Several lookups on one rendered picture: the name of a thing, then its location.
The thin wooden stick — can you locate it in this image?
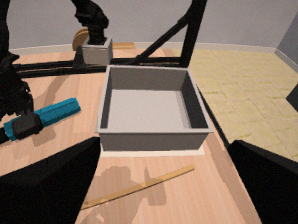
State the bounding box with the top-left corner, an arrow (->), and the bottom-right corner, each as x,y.
80,164 -> 195,211

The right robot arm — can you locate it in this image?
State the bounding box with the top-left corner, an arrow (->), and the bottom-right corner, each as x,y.
0,0 -> 109,122

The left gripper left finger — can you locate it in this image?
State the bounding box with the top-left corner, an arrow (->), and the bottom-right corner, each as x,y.
0,136 -> 101,224

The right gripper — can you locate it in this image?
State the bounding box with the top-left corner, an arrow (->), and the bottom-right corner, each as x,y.
0,79 -> 43,140

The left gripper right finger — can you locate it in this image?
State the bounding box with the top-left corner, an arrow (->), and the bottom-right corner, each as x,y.
231,140 -> 298,224

